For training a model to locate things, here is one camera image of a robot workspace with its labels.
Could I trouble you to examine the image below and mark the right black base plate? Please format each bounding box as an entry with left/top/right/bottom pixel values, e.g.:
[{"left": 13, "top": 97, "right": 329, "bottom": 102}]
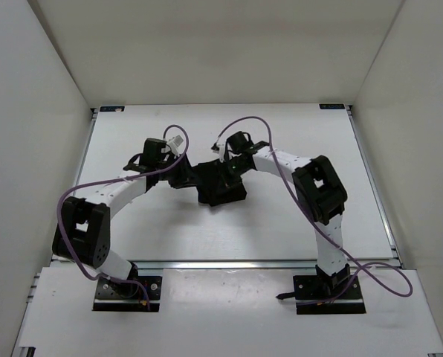
[{"left": 276, "top": 275, "right": 366, "bottom": 315}]

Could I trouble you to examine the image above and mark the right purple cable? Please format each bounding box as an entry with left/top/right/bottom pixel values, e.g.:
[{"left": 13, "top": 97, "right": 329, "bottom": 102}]
[{"left": 219, "top": 115, "right": 413, "bottom": 309}]

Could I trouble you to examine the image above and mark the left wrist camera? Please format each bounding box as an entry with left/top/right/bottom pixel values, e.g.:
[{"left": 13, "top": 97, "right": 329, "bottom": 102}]
[{"left": 166, "top": 135, "right": 184, "bottom": 157}]

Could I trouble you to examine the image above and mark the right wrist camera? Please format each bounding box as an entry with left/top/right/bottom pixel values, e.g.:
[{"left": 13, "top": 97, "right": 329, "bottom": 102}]
[{"left": 211, "top": 142, "right": 229, "bottom": 163}]

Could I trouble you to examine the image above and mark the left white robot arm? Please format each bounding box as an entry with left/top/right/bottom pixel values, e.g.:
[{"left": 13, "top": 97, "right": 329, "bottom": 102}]
[{"left": 52, "top": 135, "right": 191, "bottom": 296}]

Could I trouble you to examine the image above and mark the purple cable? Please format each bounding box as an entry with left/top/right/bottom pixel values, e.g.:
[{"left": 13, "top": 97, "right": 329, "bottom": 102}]
[
  {"left": 56, "top": 123, "right": 191, "bottom": 312},
  {"left": 219, "top": 115, "right": 413, "bottom": 309}
]

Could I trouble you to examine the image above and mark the black skirt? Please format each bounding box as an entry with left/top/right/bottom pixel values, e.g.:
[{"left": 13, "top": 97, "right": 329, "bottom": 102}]
[{"left": 193, "top": 160, "right": 248, "bottom": 207}]

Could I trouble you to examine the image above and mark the aluminium table rail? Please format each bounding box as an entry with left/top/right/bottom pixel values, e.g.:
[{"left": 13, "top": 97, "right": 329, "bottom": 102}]
[{"left": 50, "top": 260, "right": 404, "bottom": 271}]

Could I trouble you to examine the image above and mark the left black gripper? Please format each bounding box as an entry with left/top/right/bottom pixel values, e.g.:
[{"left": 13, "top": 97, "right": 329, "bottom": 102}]
[{"left": 158, "top": 152, "right": 203, "bottom": 188}]

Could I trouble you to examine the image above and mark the blue table label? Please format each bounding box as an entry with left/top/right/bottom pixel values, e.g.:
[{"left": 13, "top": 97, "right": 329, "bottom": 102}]
[
  {"left": 319, "top": 103, "right": 345, "bottom": 110},
  {"left": 100, "top": 106, "right": 125, "bottom": 112}
]

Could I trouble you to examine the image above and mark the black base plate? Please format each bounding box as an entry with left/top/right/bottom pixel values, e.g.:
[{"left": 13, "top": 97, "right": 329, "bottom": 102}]
[
  {"left": 276, "top": 275, "right": 366, "bottom": 315},
  {"left": 92, "top": 275, "right": 163, "bottom": 312}
]

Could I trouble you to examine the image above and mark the right blue table label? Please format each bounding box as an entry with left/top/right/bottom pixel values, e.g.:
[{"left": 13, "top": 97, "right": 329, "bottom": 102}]
[{"left": 319, "top": 103, "right": 345, "bottom": 110}]

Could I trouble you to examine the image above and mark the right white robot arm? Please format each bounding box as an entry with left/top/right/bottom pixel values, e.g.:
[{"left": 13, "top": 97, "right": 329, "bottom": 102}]
[{"left": 212, "top": 132, "right": 350, "bottom": 298}]

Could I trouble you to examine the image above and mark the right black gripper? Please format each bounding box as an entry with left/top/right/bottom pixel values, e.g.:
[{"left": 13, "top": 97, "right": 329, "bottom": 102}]
[{"left": 215, "top": 158, "right": 250, "bottom": 197}]

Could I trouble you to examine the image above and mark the left blue table label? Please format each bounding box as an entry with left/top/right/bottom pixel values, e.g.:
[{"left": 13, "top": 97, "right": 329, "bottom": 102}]
[{"left": 100, "top": 106, "right": 125, "bottom": 112}]

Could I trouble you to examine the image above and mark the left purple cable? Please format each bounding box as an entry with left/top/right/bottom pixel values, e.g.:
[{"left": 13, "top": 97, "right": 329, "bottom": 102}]
[{"left": 56, "top": 123, "right": 191, "bottom": 312}]

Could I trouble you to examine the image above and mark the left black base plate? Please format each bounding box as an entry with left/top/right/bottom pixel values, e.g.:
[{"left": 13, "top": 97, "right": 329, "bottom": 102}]
[{"left": 92, "top": 275, "right": 163, "bottom": 312}]

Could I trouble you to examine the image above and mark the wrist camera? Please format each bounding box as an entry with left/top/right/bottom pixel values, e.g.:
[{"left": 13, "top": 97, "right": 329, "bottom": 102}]
[
  {"left": 211, "top": 142, "right": 229, "bottom": 163},
  {"left": 166, "top": 135, "right": 184, "bottom": 157}
]

